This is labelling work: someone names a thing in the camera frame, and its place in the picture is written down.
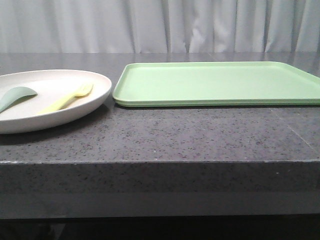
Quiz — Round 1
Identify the round beige plate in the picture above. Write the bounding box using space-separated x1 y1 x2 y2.
0 69 112 134

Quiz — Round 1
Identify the light green serving tray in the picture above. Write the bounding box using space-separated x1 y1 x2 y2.
112 61 320 108

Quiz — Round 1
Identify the pale green plastic spoon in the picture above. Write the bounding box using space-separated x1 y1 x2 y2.
0 86 38 112

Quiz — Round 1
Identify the yellow plastic fork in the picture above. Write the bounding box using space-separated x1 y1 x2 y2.
37 83 94 115

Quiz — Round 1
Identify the white pleated curtain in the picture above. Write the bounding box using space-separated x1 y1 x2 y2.
0 0 320 53

